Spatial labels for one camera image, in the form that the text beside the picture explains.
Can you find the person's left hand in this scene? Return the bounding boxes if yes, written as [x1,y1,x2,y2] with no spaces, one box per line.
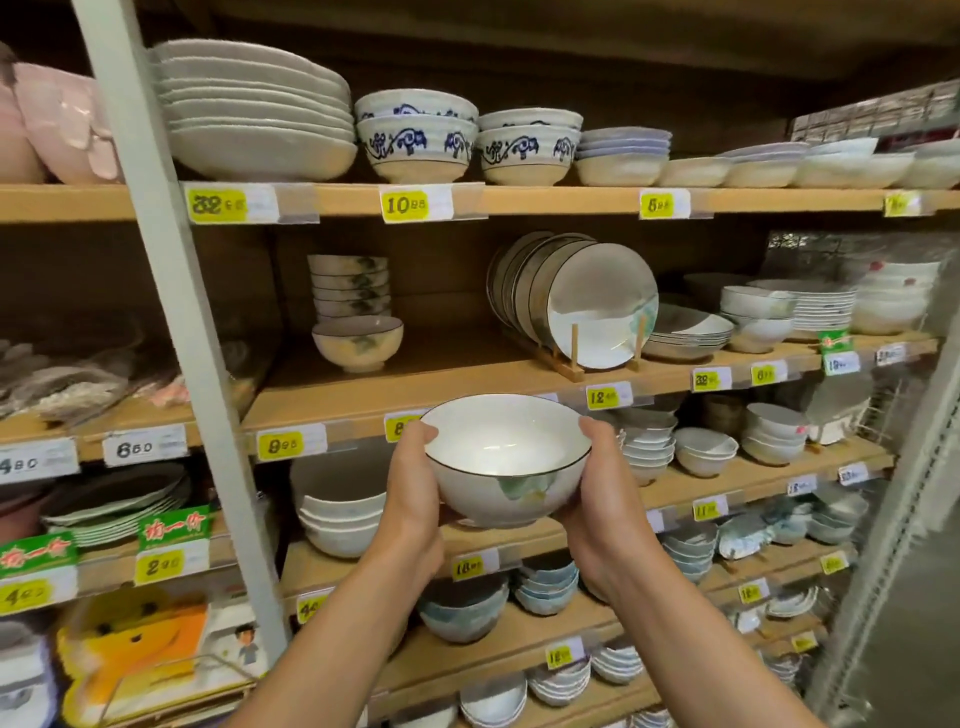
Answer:
[367,421,449,594]

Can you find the person's right hand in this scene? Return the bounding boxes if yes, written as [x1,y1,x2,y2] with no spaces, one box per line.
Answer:
[558,416,661,601]

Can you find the medium floral bowls stack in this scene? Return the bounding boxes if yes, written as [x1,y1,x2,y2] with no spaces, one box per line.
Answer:
[311,314,405,374]

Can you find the person's left forearm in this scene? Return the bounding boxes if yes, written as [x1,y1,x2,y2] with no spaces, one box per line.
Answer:
[224,554,444,728]

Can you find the person's right forearm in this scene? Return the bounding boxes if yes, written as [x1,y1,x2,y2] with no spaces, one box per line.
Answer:
[599,554,826,728]

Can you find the stack of large white bowls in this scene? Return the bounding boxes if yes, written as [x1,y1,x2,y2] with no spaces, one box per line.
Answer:
[290,446,395,560]

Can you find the row of blue grey bowls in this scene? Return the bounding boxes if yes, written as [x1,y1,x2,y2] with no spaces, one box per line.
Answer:
[513,487,871,618]

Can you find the stack of large white dishes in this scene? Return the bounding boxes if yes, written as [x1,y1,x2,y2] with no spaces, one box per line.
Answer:
[149,38,360,183]

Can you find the wooden plate rack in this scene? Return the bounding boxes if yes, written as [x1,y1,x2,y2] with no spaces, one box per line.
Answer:
[517,314,650,384]

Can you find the row of black-rimmed floral plates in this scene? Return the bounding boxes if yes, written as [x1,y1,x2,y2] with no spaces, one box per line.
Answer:
[485,230,660,371]

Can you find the green sign price tag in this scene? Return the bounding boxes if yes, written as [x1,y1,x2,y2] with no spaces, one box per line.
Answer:
[0,532,79,618]
[817,329,862,378]
[133,506,215,588]

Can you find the white price tag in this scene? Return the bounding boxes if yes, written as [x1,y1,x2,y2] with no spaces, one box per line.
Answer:
[102,425,189,469]
[0,438,80,485]

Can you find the stack of pale green plates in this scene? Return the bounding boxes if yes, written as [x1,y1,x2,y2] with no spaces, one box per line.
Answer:
[41,463,193,549]

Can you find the yellow bear divided plate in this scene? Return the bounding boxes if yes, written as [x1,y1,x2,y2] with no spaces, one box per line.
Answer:
[56,588,271,725]

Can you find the blue patterned white bowl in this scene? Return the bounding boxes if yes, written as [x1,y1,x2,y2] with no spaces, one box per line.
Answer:
[477,107,584,133]
[476,125,583,187]
[356,113,480,185]
[353,88,480,123]

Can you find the white divided kids plate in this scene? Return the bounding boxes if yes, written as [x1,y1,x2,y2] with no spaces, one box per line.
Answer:
[0,622,61,728]

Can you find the row of patterned boxes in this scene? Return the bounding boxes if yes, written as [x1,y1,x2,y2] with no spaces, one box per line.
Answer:
[791,82,960,144]

